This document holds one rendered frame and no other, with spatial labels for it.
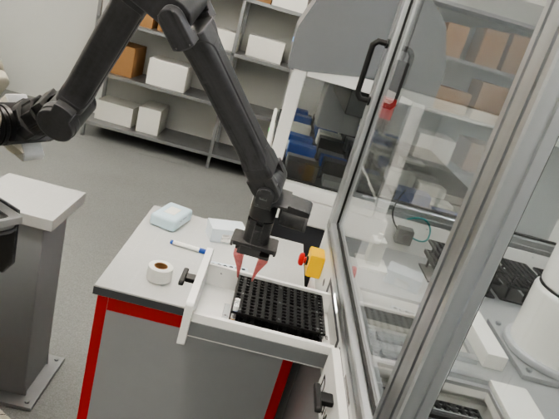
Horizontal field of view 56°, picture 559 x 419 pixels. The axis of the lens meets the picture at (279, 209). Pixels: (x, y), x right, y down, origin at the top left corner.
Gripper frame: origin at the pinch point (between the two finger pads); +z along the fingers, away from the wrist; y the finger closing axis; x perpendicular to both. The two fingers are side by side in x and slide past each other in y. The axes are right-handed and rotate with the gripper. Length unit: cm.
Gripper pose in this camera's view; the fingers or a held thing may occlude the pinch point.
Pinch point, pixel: (245, 274)
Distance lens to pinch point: 120.5
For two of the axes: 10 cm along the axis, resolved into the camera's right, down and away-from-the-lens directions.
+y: -9.6, -2.7, -0.2
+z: -2.6, 9.0, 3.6
